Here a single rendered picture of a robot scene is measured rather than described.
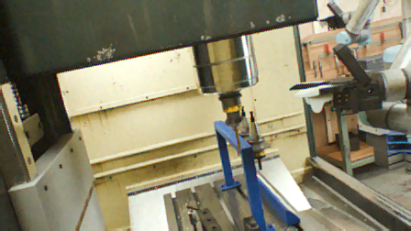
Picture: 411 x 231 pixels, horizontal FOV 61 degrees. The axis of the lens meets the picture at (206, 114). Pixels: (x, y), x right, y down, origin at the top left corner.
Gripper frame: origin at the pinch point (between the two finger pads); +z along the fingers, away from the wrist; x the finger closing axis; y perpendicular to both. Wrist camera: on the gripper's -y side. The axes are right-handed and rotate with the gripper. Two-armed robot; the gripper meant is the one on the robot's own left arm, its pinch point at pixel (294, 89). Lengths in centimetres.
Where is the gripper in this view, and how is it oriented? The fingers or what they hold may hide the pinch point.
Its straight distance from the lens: 89.5
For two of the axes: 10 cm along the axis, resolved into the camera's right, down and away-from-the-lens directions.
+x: 1.2, -2.3, 9.6
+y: 1.6, 9.6, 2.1
